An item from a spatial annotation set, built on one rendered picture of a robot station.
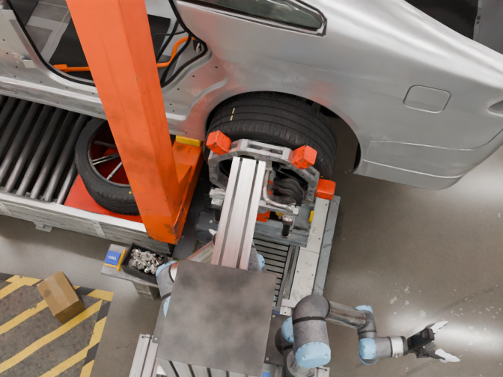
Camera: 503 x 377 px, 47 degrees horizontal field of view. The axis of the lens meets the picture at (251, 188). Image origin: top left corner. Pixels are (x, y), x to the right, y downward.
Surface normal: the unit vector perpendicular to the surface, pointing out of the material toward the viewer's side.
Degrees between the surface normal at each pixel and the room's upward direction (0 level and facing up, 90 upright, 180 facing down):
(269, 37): 80
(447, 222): 0
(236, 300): 0
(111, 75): 90
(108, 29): 90
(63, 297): 0
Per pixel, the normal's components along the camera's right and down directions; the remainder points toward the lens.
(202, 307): 0.03, -0.46
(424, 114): -0.23, 0.86
